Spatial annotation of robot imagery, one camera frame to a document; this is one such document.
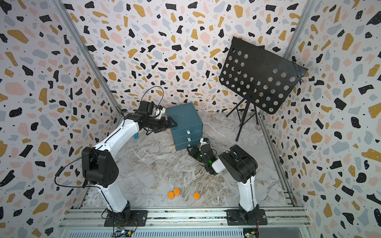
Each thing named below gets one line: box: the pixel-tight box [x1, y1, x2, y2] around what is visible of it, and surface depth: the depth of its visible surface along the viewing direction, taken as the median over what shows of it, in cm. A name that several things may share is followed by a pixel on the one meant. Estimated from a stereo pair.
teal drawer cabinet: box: [165, 102, 203, 152], surface depth 92 cm
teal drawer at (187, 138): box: [173, 130, 203, 146], surface depth 93 cm
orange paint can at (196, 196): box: [192, 191, 201, 200], surface depth 81 cm
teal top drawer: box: [171, 123, 203, 139], surface depth 89 cm
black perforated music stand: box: [219, 36, 309, 142], surface depth 79 cm
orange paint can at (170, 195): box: [167, 191, 175, 200], surface depth 81 cm
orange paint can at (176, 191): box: [173, 187, 181, 196], surface depth 82 cm
